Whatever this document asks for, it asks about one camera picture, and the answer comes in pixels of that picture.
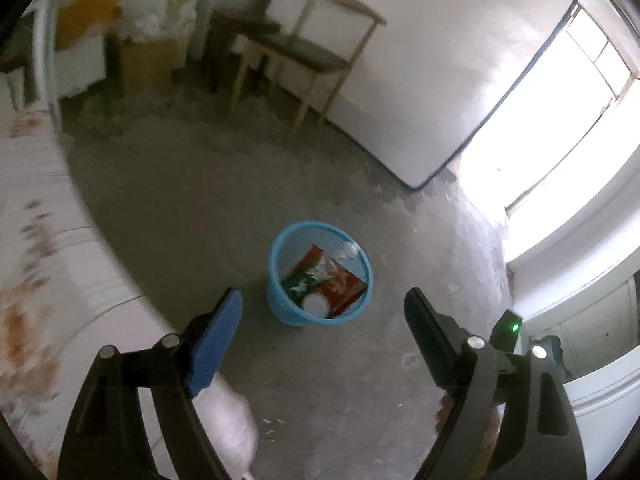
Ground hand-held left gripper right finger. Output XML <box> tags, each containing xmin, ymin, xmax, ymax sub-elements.
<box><xmin>404</xmin><ymin>287</ymin><xmax>588</xmax><ymax>480</ymax></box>

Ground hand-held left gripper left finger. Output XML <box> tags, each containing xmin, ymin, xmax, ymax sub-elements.
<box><xmin>57</xmin><ymin>287</ymin><xmax>243</xmax><ymax>480</ymax></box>

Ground blue plastic wastebasket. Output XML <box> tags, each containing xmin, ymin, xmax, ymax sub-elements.
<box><xmin>266</xmin><ymin>220</ymin><xmax>373</xmax><ymax>330</ymax></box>

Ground red printed snack bag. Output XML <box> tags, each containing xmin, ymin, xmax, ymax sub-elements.
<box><xmin>281</xmin><ymin>245</ymin><xmax>368</xmax><ymax>317</ymax></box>

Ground clear plastic bag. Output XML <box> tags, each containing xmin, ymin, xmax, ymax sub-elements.
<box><xmin>330</xmin><ymin>240</ymin><xmax>362</xmax><ymax>263</ymax></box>

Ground person's right hand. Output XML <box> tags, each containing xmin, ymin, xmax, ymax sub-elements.
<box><xmin>434</xmin><ymin>392</ymin><xmax>503</xmax><ymax>461</ymax></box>

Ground person's white shoe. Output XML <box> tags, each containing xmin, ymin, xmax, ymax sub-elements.
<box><xmin>192</xmin><ymin>377</ymin><xmax>258</xmax><ymax>478</ymax></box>

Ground white panelled door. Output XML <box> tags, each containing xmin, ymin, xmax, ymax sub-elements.
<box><xmin>510</xmin><ymin>260</ymin><xmax>640</xmax><ymax>461</ymax></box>

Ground pale floor scraps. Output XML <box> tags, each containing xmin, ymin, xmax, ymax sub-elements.
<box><xmin>259</xmin><ymin>416</ymin><xmax>282</xmax><ymax>444</ymax></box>

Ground white round lid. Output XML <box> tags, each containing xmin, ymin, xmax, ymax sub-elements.
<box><xmin>301</xmin><ymin>294</ymin><xmax>331</xmax><ymax>318</ymax></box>

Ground white printed tablecloth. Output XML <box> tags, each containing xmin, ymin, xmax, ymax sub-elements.
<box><xmin>0</xmin><ymin>90</ymin><xmax>171</xmax><ymax>480</ymax></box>

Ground white mattress with blue edge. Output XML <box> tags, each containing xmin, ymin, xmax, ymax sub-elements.
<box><xmin>265</xmin><ymin>0</ymin><xmax>583</xmax><ymax>191</ymax></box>

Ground brown cardboard box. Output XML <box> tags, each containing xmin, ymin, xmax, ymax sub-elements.
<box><xmin>120</xmin><ymin>37</ymin><xmax>176</xmax><ymax>96</ymax></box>

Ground wooden chair with dark seat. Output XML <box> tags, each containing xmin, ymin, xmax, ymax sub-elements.
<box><xmin>231</xmin><ymin>0</ymin><xmax>388</xmax><ymax>128</ymax></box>

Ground white box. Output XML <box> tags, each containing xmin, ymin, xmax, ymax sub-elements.
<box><xmin>50</xmin><ymin>40</ymin><xmax>108</xmax><ymax>98</ymax></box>

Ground dark wooden stool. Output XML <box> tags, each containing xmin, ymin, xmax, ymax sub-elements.
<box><xmin>202</xmin><ymin>7</ymin><xmax>281</xmax><ymax>93</ymax></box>

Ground orange plastic bag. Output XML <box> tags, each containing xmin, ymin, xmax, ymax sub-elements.
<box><xmin>57</xmin><ymin>0</ymin><xmax>126</xmax><ymax>48</ymax></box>

